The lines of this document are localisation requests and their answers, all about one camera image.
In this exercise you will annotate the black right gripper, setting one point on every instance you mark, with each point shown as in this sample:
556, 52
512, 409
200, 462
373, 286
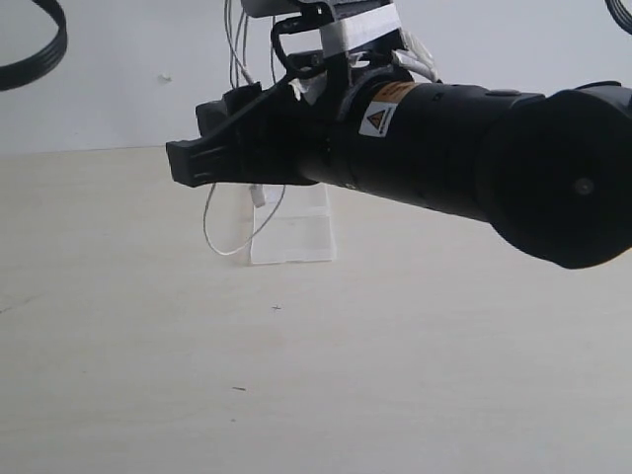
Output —
256, 136

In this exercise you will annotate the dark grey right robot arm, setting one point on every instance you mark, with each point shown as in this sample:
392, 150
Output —
551, 174

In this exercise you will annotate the clear plastic storage box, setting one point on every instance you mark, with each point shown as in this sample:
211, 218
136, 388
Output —
293, 225

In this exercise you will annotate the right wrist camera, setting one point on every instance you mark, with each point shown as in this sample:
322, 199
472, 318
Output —
343, 25

